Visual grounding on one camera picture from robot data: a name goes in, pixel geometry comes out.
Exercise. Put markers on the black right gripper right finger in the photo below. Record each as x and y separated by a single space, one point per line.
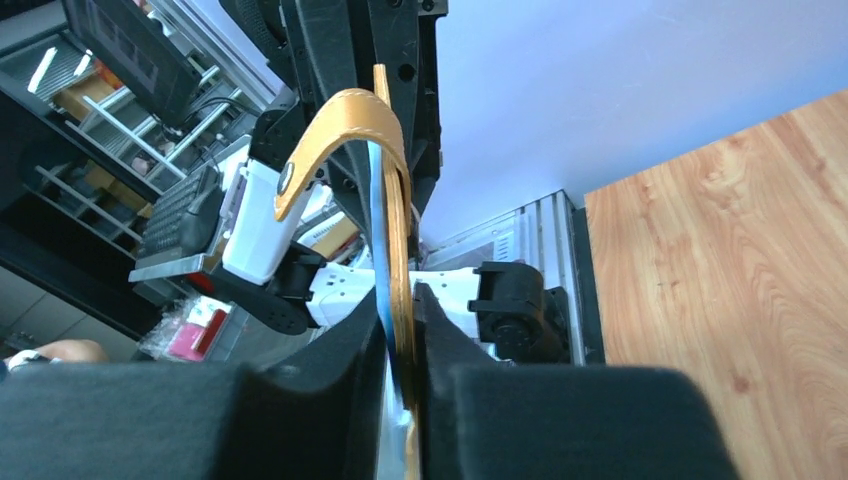
484 419

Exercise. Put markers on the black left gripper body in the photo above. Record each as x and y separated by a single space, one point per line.
334 46

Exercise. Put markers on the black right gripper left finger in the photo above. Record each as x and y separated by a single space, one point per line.
313 415

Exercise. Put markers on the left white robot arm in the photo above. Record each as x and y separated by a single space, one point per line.
499 303

